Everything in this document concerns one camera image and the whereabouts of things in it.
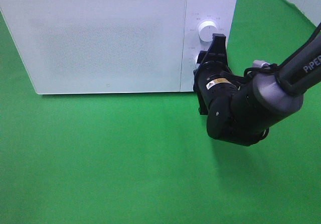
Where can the white timer knob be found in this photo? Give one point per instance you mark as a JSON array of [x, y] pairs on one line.
[[195, 63]]

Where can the white microwave oven body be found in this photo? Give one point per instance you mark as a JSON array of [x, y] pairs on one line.
[[200, 5]]

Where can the green table cloth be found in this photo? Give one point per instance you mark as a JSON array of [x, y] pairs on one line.
[[146, 158]]

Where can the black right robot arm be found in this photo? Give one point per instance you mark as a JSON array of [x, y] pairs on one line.
[[241, 109]]

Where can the white microwave door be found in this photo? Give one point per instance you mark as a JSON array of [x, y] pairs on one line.
[[98, 46]]

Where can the white upper power knob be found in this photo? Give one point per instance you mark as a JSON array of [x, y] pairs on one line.
[[206, 30]]

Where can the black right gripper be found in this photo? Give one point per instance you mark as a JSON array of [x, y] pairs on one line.
[[213, 79]]

